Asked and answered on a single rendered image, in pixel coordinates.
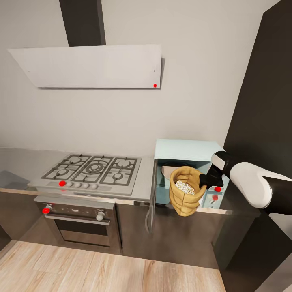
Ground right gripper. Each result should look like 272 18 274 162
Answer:
199 170 224 190

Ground microwave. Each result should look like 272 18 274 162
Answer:
145 139 230 240

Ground popcorn bag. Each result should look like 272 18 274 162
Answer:
169 166 207 216

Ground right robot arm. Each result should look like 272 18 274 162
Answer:
199 151 292 240

